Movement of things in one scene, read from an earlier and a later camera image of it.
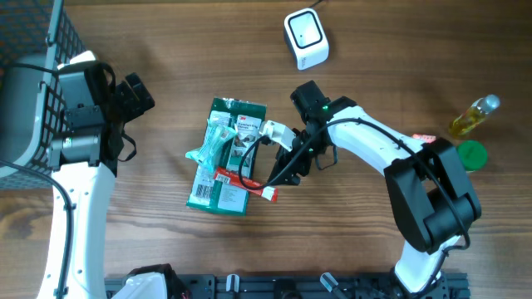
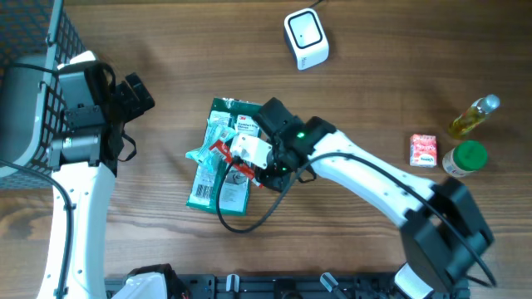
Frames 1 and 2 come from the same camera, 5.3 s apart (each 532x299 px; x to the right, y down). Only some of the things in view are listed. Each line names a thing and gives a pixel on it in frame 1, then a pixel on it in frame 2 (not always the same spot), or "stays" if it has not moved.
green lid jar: x=473 y=154 stays
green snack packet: x=234 y=157 stays
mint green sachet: x=208 y=150 stays
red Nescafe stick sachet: x=232 y=178 -> x=248 y=172
